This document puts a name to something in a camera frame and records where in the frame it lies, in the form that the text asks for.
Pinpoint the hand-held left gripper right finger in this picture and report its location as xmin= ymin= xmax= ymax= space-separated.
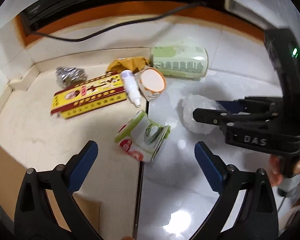
xmin=187 ymin=141 xmax=280 ymax=240

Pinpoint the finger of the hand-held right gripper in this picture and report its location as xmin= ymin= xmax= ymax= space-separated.
xmin=215 ymin=96 xmax=283 ymax=114
xmin=192 ymin=108 xmax=278 ymax=131

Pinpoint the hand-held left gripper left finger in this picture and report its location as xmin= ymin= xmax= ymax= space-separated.
xmin=14 ymin=140 xmax=102 ymax=240

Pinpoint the clear plastic wrap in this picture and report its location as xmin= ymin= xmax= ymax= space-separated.
xmin=182 ymin=94 xmax=227 ymax=134

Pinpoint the green white red paper cup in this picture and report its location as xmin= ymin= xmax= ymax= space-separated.
xmin=114 ymin=110 xmax=172 ymax=163

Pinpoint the foil ball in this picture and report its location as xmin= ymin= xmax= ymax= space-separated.
xmin=55 ymin=66 xmax=87 ymax=88

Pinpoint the gold snack wrapper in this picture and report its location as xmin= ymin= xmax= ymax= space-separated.
xmin=107 ymin=56 xmax=150 ymax=74

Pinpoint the person's right hand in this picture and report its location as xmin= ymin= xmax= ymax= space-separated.
xmin=269 ymin=148 xmax=300 ymax=187

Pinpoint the light green can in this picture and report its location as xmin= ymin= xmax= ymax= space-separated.
xmin=150 ymin=45 xmax=208 ymax=80

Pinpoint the yellow red flat box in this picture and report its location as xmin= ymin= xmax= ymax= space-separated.
xmin=51 ymin=72 xmax=127 ymax=119

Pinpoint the white paper cup orange inside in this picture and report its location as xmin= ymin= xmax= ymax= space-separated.
xmin=135 ymin=67 xmax=167 ymax=102

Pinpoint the brown cardboard sheet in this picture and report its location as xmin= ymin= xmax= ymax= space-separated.
xmin=0 ymin=134 xmax=100 ymax=240

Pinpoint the small white bottle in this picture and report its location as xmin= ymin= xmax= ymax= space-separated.
xmin=120 ymin=70 xmax=142 ymax=108

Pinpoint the wooden window frame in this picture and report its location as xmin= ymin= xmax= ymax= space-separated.
xmin=16 ymin=0 xmax=265 ymax=47

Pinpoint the black cable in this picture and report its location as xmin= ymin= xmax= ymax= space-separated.
xmin=31 ymin=1 xmax=207 ymax=42

